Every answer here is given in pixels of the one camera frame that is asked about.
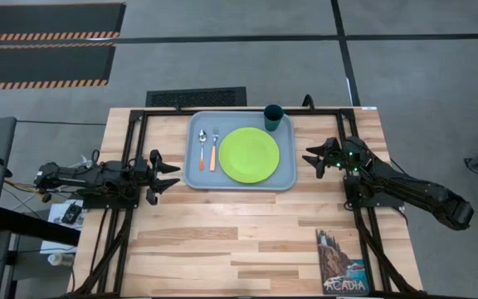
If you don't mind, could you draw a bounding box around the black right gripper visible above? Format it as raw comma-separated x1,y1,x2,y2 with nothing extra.
301,135,369,180

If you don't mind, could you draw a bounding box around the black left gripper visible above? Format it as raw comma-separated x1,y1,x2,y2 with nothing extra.
129,149,182,207

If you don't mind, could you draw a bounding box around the spoon with orange handle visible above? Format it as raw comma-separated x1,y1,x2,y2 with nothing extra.
198,129,208,172

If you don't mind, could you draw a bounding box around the fork with orange handle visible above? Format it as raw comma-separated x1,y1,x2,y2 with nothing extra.
209,126,221,173

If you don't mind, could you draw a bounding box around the teal ribbed cup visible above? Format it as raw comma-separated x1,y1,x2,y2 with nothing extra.
263,104,285,133

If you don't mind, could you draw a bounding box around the lime green plate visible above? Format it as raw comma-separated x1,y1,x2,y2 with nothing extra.
217,126,281,184

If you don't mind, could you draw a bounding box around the grey plastic tray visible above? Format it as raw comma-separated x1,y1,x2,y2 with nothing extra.
183,110,298,192

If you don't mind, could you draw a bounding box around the clear plastic cup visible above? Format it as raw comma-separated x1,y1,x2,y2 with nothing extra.
46,252,76,267

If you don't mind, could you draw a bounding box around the black floor grate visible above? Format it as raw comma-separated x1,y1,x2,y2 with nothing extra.
145,86,248,108

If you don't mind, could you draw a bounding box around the black handheld controller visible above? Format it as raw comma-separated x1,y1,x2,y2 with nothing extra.
61,202,84,226

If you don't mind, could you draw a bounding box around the Acadia picture postcard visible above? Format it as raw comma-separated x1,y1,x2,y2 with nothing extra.
315,228,372,297

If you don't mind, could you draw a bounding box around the white paper sheet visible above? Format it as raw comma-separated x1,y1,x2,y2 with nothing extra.
39,199,87,255

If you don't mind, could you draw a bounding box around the black desk beam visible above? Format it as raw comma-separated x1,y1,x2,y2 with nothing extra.
0,206,82,247

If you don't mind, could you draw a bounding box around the black mat with hazard stripe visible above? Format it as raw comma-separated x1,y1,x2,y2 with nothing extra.
0,42,117,91
0,2,127,43

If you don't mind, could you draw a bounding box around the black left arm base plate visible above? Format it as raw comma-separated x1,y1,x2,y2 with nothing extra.
81,193,141,210

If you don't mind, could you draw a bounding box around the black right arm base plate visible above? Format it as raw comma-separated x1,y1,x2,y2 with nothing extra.
344,173,407,209

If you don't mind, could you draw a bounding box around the yellow cable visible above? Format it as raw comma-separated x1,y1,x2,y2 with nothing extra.
4,178,41,195

